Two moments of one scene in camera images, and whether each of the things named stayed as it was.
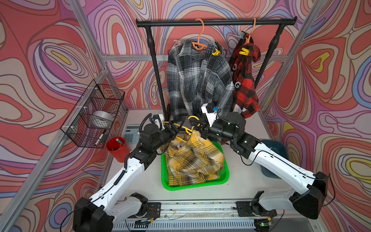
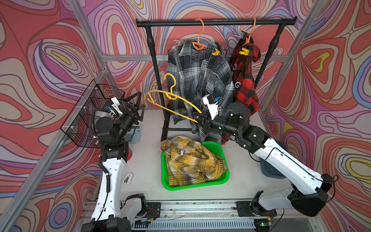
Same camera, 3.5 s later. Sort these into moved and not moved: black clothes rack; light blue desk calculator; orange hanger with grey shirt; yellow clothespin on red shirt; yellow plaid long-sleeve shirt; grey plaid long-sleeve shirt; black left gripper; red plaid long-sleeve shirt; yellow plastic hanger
Moved: yellow plastic hanger; yellow plaid long-sleeve shirt; black left gripper
Not moved: black clothes rack; orange hanger with grey shirt; yellow clothespin on red shirt; red plaid long-sleeve shirt; light blue desk calculator; grey plaid long-sleeve shirt
